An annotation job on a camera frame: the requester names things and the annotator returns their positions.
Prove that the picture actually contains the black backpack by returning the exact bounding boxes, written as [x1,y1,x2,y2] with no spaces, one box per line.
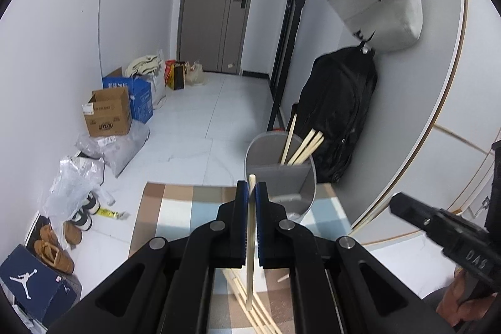
[291,43,378,183]

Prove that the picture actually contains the chopstick in holder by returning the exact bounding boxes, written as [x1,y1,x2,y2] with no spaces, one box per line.
[293,131,324,165]
[280,114,297,165]
[287,129,317,165]

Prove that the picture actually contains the yellow tube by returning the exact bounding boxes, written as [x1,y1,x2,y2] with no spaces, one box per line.
[97,207,129,220]

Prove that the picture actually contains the cream canvas bag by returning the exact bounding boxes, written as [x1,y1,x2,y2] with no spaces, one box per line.
[125,54,166,109]

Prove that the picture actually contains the red black paper bag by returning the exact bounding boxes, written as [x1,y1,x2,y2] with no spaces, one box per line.
[165,60,186,91]

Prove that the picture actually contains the black white sneakers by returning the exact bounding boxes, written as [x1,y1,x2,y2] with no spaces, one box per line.
[70,193,101,231]

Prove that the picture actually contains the black metal stand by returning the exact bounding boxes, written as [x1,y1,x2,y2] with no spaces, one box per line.
[267,0,307,131]

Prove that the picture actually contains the grey plastic parcel bag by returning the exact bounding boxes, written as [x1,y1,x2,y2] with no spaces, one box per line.
[75,120,150,178]

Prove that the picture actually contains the person's right hand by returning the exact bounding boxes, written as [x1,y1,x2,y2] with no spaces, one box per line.
[436,269,497,326]

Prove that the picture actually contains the clear plastic bag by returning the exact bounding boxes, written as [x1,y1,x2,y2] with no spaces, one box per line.
[41,157,115,229]

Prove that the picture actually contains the navy Jordan shoe box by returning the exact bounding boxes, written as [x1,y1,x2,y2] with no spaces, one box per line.
[1,244,79,327]

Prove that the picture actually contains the translucent grey utensil holder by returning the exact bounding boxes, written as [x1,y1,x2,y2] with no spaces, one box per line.
[245,131,317,222]

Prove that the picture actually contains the tan suede shoes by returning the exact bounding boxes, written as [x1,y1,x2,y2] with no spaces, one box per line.
[33,222,82,275]

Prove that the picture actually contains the beige plastic bag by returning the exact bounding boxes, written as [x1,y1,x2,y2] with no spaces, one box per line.
[185,60,205,86]

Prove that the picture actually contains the brown cardboard box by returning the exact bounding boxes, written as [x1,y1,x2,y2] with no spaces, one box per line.
[82,86,132,137]

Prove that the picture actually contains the blue cardboard box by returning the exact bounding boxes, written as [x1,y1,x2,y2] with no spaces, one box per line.
[102,68,153,124]

